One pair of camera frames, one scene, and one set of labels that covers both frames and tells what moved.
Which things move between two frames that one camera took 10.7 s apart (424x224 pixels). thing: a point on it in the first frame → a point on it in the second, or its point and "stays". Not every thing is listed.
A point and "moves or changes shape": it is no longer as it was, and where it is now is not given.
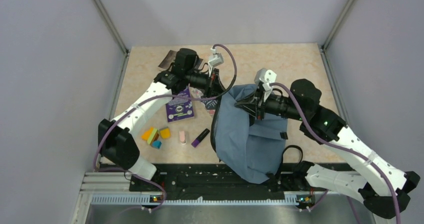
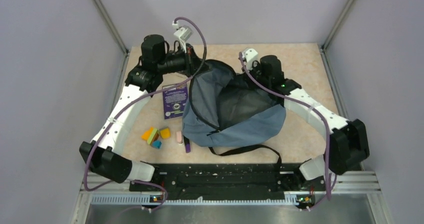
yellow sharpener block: [165, 132] stays
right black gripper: [254, 106] → [256, 65]
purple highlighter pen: [200, 137] → [187, 144]
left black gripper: [213, 87] → [193, 62]
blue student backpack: [252, 148] moves or changes shape
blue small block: [156, 144] stays
